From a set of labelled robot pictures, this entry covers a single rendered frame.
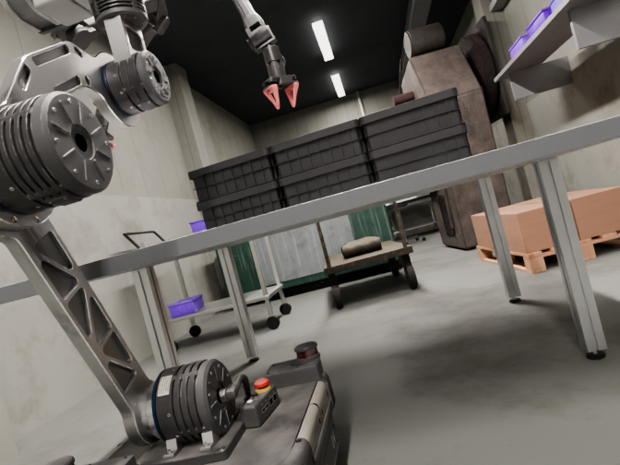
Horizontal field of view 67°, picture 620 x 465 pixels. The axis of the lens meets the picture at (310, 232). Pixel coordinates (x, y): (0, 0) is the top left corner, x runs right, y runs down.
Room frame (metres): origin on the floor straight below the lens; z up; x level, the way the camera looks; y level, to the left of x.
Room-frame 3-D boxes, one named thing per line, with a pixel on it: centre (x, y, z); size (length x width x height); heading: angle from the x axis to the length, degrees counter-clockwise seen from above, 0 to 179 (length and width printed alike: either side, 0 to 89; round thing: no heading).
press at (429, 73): (5.29, -1.82, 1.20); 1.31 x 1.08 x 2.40; 171
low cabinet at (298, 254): (5.84, -0.05, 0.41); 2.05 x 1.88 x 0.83; 171
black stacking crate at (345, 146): (1.67, -0.13, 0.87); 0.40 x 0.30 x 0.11; 166
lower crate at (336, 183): (1.67, -0.13, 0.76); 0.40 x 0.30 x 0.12; 166
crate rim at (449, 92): (1.60, -0.42, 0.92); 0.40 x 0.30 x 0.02; 166
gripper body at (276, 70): (1.59, -0.03, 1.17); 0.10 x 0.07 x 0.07; 122
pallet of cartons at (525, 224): (3.45, -1.66, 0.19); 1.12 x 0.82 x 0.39; 171
